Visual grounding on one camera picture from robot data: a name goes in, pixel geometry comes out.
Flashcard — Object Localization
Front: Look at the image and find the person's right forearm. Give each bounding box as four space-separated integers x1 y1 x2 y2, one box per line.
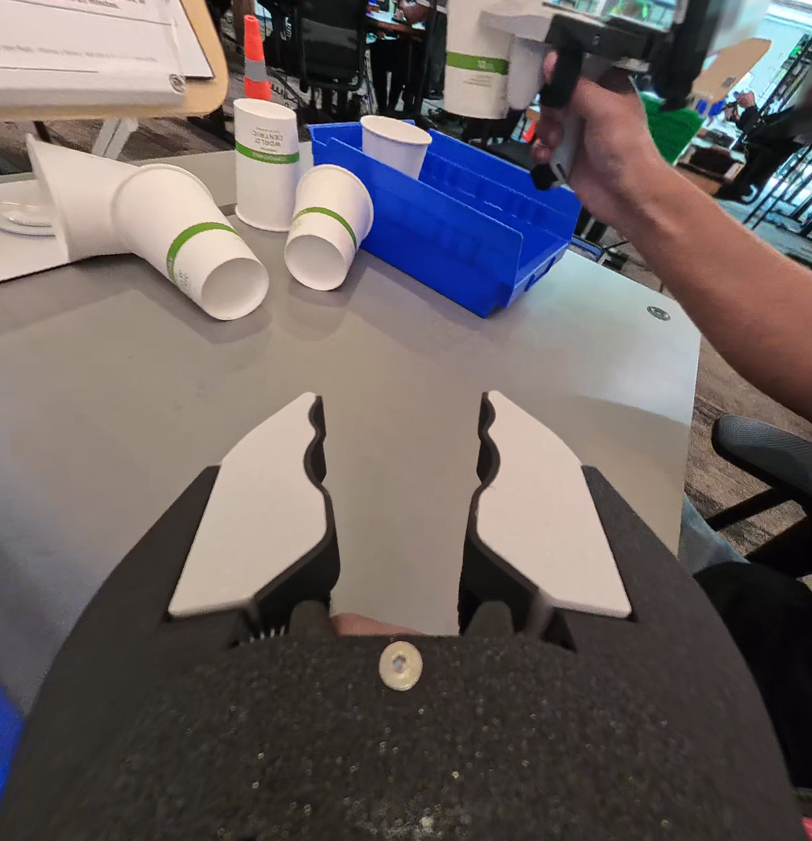
613 164 812 436

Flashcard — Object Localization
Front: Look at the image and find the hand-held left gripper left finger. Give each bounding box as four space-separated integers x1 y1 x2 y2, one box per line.
167 392 342 638

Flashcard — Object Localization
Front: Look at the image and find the black chair armrest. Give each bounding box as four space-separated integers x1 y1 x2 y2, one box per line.
707 413 812 534

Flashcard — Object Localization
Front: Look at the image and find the stack of white paper cups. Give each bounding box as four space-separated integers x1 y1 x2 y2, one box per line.
359 114 434 182

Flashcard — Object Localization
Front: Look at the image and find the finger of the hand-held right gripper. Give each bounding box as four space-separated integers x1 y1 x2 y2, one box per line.
479 9 557 42
508 37 547 112

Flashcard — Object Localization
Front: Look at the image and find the person's right hand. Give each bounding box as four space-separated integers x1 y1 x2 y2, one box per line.
530 52 673 226

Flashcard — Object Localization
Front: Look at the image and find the printed instruction sheet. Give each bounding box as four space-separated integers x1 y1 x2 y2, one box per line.
0 0 218 81

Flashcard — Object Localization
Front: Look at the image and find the orange traffic cone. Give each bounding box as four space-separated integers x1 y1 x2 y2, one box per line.
242 14 274 103

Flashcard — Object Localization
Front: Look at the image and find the blue plastic bin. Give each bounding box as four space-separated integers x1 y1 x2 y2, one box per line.
307 119 583 320
0 662 26 817

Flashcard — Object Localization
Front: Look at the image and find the black office chair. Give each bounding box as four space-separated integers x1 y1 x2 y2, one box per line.
293 0 372 110

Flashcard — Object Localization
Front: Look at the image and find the white adjustable stand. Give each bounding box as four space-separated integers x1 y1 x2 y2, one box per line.
0 66 191 288

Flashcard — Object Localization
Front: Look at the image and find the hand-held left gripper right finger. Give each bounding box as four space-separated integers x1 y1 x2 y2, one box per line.
459 391 634 638

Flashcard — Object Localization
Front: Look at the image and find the green box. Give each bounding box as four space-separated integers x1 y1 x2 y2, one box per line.
641 91 707 166

